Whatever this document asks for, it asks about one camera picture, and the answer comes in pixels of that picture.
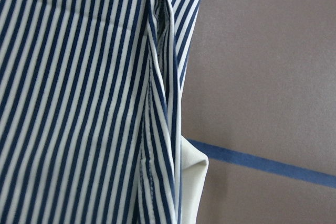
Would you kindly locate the striped polo shirt white collar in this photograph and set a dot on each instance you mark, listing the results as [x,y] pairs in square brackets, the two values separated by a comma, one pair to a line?
[91,94]

